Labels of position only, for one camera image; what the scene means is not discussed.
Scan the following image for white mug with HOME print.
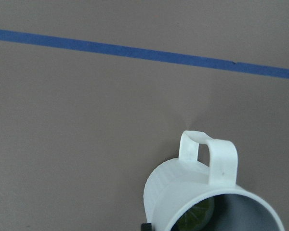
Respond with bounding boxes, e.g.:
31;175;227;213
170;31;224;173
143;130;284;231

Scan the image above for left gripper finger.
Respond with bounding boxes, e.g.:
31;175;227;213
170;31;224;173
141;223;152;231

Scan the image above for green lemon slice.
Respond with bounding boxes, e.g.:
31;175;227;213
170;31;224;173
173;197;215;231

